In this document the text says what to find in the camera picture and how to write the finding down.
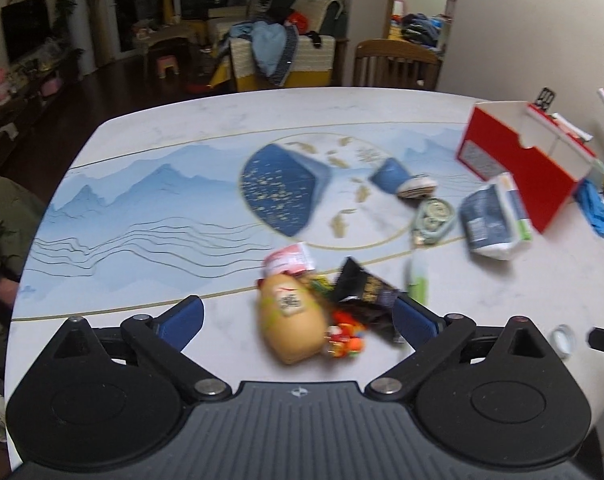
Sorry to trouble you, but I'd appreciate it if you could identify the red orange candy packet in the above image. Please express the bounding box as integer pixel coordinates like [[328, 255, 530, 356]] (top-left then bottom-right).
[[324, 310, 367, 358]]

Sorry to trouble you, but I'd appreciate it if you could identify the blue clothing pile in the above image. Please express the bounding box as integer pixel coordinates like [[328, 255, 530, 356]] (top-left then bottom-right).
[[229, 20, 300, 86]]

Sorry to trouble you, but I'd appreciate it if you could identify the pale green tape dispenser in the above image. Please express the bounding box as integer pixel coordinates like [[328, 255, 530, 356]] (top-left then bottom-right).
[[411, 197, 455, 247]]

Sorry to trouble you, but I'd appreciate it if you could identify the black snack packet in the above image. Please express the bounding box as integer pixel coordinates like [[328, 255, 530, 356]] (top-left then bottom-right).
[[332, 257, 405, 346]]

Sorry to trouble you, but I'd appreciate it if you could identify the olive green clothing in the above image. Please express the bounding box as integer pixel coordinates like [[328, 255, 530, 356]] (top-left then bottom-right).
[[0, 175, 45, 411]]

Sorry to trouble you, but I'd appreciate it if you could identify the blue cloth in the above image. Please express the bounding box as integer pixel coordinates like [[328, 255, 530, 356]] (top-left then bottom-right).
[[574, 180, 604, 238]]

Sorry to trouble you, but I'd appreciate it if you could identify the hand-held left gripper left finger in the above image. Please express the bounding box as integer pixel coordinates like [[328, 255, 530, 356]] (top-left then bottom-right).
[[49, 296, 233, 403]]

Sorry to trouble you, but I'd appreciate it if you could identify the black television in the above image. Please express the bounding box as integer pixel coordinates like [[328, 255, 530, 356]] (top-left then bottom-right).
[[0, 0, 51, 65]]

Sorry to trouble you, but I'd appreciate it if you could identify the dark television cabinet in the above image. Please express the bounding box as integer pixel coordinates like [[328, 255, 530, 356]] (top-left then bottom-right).
[[0, 50, 82, 161]]

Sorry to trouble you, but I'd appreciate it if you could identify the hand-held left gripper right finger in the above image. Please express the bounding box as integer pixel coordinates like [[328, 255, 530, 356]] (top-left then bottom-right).
[[366, 295, 548, 402]]

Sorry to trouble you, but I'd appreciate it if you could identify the yellow giraffe toy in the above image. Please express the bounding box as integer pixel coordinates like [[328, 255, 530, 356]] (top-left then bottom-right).
[[153, 0, 177, 26]]

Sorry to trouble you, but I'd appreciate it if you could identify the white standing air conditioner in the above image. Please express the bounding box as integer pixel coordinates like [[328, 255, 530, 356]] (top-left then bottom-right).
[[66, 0, 96, 71]]

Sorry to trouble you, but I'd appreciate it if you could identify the red cardboard box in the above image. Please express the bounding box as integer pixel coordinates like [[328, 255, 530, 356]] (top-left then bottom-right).
[[456, 101, 599, 235]]

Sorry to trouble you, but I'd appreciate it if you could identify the green white tube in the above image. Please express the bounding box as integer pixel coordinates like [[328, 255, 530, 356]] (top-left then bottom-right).
[[406, 255, 429, 306]]

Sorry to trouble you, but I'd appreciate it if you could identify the pink stool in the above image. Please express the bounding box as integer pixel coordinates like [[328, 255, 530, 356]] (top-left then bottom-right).
[[154, 54, 179, 80]]

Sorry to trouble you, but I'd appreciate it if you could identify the small clear cap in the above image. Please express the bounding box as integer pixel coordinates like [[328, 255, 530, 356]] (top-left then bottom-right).
[[552, 324, 578, 360]]

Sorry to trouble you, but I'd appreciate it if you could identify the wooden chair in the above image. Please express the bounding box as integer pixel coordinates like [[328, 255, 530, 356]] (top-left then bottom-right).
[[353, 39, 443, 92]]

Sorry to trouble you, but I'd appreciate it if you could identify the sofa with cream cover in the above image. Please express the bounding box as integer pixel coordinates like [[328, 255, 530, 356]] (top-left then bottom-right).
[[209, 0, 350, 93]]

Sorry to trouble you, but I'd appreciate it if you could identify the pink ointment tube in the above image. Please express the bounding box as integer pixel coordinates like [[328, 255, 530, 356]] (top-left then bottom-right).
[[264, 241, 317, 277]]

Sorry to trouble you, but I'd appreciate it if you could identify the blue white tissue packet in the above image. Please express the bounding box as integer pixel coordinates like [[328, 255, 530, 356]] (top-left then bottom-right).
[[458, 172, 534, 261]]

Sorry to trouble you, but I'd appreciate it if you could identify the clothes pile on bed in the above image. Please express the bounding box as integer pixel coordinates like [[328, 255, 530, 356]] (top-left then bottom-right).
[[389, 12, 453, 51]]

